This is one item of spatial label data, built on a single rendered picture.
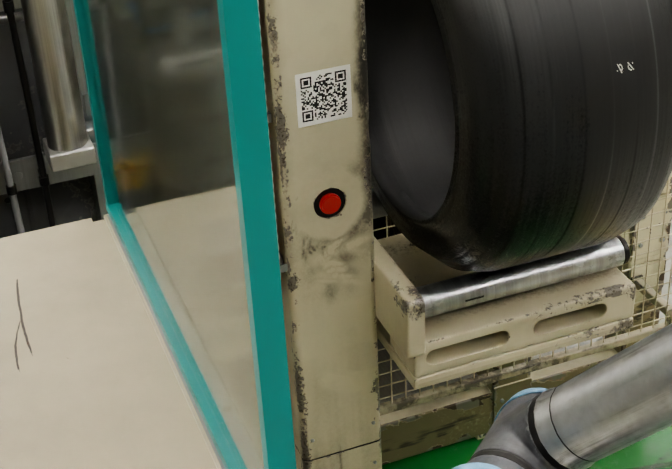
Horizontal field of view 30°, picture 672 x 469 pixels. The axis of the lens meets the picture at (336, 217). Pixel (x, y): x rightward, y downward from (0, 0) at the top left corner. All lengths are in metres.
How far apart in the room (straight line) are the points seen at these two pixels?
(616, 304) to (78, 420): 1.04
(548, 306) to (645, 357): 0.62
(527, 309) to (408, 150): 0.36
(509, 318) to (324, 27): 0.51
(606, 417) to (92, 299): 0.50
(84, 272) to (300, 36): 0.50
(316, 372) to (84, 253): 0.67
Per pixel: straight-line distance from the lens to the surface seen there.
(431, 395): 2.53
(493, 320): 1.80
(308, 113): 1.62
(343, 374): 1.86
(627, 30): 1.56
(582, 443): 1.29
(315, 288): 1.75
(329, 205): 1.69
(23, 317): 1.17
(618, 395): 1.24
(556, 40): 1.51
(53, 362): 1.11
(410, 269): 2.01
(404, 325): 1.71
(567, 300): 1.85
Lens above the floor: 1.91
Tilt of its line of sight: 31 degrees down
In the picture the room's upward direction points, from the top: 3 degrees counter-clockwise
